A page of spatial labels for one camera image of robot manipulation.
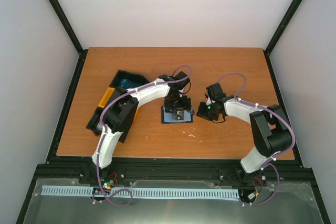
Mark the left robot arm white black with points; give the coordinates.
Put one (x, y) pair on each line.
(118, 114)

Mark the black bin with red cards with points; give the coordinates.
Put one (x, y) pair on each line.
(95, 126)

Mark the light blue cable duct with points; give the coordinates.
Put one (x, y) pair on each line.
(145, 193)

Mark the blue card stack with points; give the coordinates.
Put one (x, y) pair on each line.
(127, 83)

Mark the yellow bin with dark cards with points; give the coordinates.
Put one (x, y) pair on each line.
(106, 97)

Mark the dark grey credit card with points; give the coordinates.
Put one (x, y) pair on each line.
(178, 115)

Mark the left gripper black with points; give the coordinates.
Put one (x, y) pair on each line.
(185, 105)

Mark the left frame post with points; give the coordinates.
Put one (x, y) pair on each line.
(66, 25)

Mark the black bin with blue cards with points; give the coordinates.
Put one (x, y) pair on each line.
(121, 74)

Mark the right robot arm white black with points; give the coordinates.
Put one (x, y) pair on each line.
(272, 134)

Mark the black aluminium frame rail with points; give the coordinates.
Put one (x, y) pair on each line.
(127, 170)

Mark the right frame post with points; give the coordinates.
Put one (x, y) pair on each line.
(289, 14)

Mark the frame post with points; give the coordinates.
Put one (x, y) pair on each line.
(66, 25)
(289, 14)

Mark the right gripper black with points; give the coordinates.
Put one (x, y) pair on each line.
(201, 113)

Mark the blue leather card holder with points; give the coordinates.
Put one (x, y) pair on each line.
(167, 118)

